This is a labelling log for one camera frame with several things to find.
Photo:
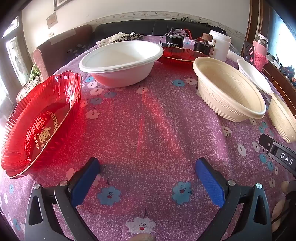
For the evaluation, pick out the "wall plaque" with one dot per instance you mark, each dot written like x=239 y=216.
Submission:
x=51 y=20

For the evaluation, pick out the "large wood-framed mirror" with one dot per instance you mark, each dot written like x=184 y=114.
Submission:
x=282 y=27

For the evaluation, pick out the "black sofa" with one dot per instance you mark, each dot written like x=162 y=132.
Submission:
x=138 y=27

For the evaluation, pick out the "small cream patterned bowl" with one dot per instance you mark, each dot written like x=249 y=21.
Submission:
x=282 y=115

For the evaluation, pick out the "framed wall picture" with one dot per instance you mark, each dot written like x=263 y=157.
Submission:
x=64 y=3

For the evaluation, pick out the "bottle in pink knit sleeve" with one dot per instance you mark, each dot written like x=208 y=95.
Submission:
x=259 y=55

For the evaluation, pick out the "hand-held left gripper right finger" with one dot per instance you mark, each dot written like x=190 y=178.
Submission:
x=209 y=180

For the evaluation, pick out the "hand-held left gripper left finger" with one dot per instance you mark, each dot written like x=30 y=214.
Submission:
x=85 y=183

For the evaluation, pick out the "red plastic plate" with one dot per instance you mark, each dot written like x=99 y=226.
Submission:
x=178 y=58
x=34 y=115

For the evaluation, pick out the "person's right hand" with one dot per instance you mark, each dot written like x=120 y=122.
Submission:
x=278 y=208

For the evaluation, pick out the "large cream patterned bowl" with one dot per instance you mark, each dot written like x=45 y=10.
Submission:
x=226 y=78

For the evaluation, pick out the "black phone stand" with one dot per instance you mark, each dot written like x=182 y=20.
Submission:
x=248 y=52

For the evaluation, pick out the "white gloves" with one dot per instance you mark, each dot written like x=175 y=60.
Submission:
x=106 y=39

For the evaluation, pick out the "large white bowl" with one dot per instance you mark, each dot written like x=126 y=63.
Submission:
x=120 y=58

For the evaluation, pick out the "purple floral tablecloth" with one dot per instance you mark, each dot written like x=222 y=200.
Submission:
x=150 y=139

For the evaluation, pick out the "brown patterned blanket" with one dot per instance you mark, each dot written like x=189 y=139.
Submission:
x=29 y=89

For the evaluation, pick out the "black cylindrical motor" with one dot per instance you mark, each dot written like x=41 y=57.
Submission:
x=172 y=42

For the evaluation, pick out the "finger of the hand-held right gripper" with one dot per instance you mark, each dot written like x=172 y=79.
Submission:
x=277 y=153

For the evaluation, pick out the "dark jar with wooden lid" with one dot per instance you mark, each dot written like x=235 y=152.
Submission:
x=203 y=47

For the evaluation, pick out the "wall outlet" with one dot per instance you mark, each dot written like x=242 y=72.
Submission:
x=51 y=34

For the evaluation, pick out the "black device pile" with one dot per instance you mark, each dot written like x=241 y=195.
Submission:
x=76 y=47

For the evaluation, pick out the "green cloth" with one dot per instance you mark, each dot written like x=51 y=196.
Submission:
x=34 y=71

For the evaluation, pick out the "dark red armchair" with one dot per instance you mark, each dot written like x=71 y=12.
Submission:
x=57 y=51

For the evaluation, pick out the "white plastic jar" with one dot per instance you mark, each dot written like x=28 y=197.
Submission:
x=220 y=46

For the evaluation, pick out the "small white container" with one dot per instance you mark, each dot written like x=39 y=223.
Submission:
x=233 y=55

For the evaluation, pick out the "window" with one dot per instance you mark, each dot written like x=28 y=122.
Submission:
x=15 y=53

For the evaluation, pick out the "brown-capped bottle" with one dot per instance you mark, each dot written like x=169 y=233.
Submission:
x=207 y=37

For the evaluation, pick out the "small white bowl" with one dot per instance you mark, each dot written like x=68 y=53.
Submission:
x=254 y=74

